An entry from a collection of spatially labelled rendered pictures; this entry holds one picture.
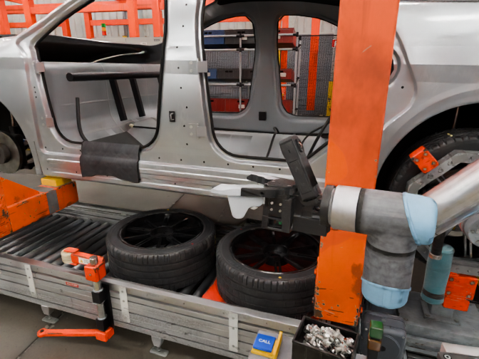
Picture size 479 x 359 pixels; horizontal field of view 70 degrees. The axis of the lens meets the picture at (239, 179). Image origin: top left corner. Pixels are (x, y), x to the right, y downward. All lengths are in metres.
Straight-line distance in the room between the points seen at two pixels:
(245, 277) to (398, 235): 1.19
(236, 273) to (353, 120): 0.94
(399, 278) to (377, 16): 0.76
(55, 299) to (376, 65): 2.01
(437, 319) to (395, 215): 1.58
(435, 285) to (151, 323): 1.34
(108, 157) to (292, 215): 1.75
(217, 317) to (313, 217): 1.18
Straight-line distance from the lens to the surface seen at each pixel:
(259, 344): 1.39
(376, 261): 0.60
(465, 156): 1.63
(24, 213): 2.45
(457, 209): 0.69
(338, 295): 1.38
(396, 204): 0.56
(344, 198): 0.57
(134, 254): 1.93
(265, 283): 1.65
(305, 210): 0.60
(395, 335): 1.68
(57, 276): 2.19
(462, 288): 1.86
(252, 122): 3.56
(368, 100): 1.12
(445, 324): 2.11
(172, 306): 1.80
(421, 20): 1.68
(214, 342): 1.81
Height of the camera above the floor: 1.44
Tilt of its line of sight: 18 degrees down
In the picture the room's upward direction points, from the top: straight up
